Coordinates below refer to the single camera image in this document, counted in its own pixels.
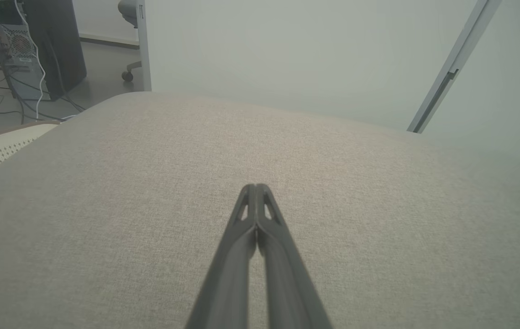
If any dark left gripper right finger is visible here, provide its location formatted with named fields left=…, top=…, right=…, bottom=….
left=256, top=183, right=334, bottom=329

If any white floor cable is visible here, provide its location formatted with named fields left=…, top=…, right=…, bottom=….
left=13, top=0, right=48, bottom=120

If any grey office chair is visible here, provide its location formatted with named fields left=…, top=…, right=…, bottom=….
left=117, top=0, right=144, bottom=83

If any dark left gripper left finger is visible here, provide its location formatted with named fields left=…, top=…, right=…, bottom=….
left=185, top=183, right=259, bottom=329

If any computer tower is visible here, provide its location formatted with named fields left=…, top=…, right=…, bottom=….
left=0, top=0, right=88, bottom=101

